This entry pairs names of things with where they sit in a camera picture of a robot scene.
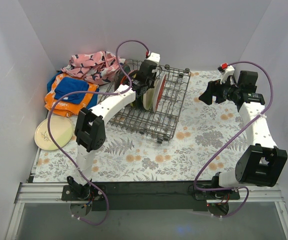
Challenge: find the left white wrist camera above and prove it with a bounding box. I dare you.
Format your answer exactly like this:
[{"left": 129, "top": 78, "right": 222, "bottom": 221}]
[{"left": 146, "top": 51, "right": 161, "bottom": 65}]

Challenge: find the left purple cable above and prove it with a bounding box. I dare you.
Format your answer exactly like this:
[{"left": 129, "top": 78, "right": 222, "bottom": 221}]
[{"left": 46, "top": 39, "right": 151, "bottom": 226}]

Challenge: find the pink polka dot plate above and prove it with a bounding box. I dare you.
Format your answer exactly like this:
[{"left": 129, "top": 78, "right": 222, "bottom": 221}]
[{"left": 126, "top": 69, "right": 138, "bottom": 81}]

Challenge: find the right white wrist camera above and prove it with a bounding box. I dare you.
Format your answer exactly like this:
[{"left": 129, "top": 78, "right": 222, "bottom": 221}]
[{"left": 217, "top": 63, "right": 235, "bottom": 84}]

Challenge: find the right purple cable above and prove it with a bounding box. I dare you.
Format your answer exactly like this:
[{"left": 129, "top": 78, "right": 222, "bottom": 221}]
[{"left": 193, "top": 60, "right": 274, "bottom": 218}]

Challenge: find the orange blue cloth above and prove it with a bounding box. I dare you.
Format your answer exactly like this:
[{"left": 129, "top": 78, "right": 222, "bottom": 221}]
[{"left": 44, "top": 71, "right": 99, "bottom": 117}]

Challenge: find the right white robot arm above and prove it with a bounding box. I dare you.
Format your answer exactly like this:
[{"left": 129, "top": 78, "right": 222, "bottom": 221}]
[{"left": 193, "top": 70, "right": 288, "bottom": 199}]

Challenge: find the pink patterned cloth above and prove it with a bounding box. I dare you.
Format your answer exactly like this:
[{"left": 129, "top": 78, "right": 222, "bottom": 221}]
[{"left": 61, "top": 51, "right": 125, "bottom": 86}]

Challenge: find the floral tablecloth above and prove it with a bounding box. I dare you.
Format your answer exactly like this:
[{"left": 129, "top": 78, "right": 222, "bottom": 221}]
[{"left": 32, "top": 69, "right": 267, "bottom": 186}]

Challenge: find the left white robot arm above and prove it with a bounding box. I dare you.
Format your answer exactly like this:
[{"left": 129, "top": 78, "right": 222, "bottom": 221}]
[{"left": 67, "top": 57, "right": 159, "bottom": 200}]

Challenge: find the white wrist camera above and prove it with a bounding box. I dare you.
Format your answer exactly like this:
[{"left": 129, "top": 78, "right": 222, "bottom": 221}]
[
  {"left": 217, "top": 63, "right": 235, "bottom": 84},
  {"left": 146, "top": 51, "right": 161, "bottom": 65}
]

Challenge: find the purple cable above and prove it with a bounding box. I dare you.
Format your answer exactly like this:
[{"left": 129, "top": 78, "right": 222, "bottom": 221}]
[
  {"left": 193, "top": 60, "right": 274, "bottom": 218},
  {"left": 46, "top": 39, "right": 151, "bottom": 226}
]

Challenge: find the cream leaf plate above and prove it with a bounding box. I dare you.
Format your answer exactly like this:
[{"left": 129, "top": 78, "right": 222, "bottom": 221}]
[
  {"left": 142, "top": 82, "right": 157, "bottom": 111},
  {"left": 34, "top": 115, "right": 74, "bottom": 151}
]

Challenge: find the red teal flower plate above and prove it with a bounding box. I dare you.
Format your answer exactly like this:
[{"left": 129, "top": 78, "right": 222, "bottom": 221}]
[{"left": 152, "top": 73, "right": 167, "bottom": 113}]

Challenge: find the grey wire dish rack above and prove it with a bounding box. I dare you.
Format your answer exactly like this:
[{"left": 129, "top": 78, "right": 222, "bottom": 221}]
[{"left": 108, "top": 64, "right": 191, "bottom": 144}]

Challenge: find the dark blue plate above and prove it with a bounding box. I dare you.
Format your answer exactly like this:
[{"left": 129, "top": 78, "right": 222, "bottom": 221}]
[
  {"left": 114, "top": 63, "right": 131, "bottom": 91},
  {"left": 130, "top": 97, "right": 144, "bottom": 109}
]

